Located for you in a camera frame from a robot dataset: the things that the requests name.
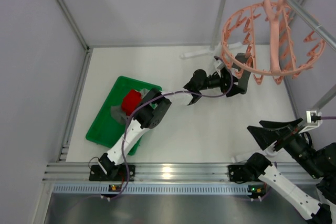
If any dark grey sock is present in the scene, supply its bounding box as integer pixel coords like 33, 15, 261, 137
235, 53, 253, 94

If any black mount plate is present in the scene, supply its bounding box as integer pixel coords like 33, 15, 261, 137
228, 164, 250, 184
89, 164, 127, 182

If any green plastic tray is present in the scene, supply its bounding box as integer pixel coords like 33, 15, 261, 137
86, 76, 162, 148

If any light grey sock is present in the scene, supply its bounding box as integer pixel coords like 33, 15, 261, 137
139, 89, 150, 99

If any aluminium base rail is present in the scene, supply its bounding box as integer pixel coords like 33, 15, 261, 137
41, 162, 326, 183

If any right black mount plate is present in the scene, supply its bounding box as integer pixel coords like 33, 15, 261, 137
228, 164, 250, 184

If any left black mount plate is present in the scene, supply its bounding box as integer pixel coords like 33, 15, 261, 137
89, 164, 127, 182

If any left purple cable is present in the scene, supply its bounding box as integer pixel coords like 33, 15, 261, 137
104, 56, 234, 201

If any pink round clip hanger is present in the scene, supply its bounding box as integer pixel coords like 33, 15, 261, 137
221, 0, 326, 84

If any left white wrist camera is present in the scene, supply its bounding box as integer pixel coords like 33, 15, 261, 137
213, 56, 226, 75

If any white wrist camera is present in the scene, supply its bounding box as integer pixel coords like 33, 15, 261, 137
213, 56, 226, 75
299, 110, 323, 133

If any slotted white cable duct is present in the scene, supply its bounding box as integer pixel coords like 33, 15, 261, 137
52, 183, 266, 196

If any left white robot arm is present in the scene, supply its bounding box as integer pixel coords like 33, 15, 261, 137
91, 67, 250, 180

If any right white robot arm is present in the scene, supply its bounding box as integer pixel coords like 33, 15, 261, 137
244, 119, 335, 223

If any red santa sock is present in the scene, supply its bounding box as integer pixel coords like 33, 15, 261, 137
121, 89, 142, 116

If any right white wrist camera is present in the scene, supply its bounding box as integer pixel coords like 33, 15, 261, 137
299, 110, 323, 133

